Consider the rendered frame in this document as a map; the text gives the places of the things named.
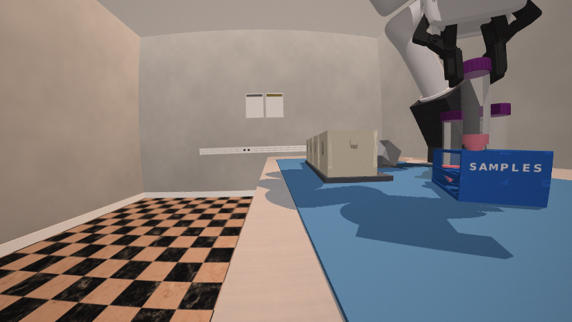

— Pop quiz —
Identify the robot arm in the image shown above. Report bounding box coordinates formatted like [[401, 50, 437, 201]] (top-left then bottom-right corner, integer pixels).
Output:
[[369, 0, 455, 102]]

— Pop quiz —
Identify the blue bench mat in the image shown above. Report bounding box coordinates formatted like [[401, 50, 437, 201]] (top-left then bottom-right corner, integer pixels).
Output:
[[276, 158, 572, 322]]

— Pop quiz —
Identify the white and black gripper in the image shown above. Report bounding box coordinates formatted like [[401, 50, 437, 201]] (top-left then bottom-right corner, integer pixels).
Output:
[[412, 0, 542, 88]]

